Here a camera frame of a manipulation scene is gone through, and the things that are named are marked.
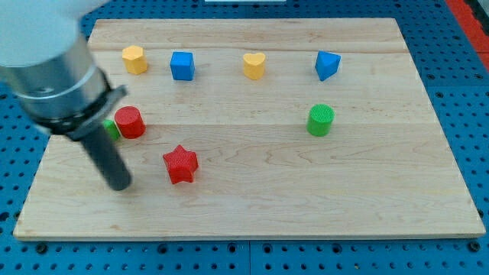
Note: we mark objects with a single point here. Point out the blue cube block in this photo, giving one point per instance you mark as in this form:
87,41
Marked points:
182,66

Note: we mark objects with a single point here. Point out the red cylinder block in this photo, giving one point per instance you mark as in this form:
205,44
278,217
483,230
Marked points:
130,122

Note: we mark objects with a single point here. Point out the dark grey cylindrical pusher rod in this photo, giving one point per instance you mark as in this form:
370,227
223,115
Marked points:
104,154

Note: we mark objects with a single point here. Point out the green cylinder block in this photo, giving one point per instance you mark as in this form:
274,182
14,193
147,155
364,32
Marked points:
320,119

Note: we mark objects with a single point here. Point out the small green block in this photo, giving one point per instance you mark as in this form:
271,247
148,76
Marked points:
111,129

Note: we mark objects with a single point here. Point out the yellow hexagon block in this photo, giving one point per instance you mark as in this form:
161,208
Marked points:
134,59

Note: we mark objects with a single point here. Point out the blue triangle block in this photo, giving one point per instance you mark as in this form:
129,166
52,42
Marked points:
326,64

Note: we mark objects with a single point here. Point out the red strip at corner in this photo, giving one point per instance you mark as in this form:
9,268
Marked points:
474,22

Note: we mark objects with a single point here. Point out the yellow heart block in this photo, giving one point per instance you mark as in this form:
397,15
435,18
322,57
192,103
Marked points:
254,65

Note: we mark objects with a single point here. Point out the red star block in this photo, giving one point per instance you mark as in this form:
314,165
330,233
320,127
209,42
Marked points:
181,165

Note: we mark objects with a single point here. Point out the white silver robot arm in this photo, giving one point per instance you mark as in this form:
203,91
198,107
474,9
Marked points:
46,62

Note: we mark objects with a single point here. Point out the wooden board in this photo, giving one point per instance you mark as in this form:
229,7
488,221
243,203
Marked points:
384,171

